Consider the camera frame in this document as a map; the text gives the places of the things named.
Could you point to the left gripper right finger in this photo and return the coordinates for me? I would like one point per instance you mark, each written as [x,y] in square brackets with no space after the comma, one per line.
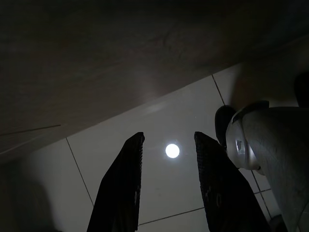
[229,198]

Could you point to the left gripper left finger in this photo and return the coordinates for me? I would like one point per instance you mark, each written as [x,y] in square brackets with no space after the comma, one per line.
[120,193]

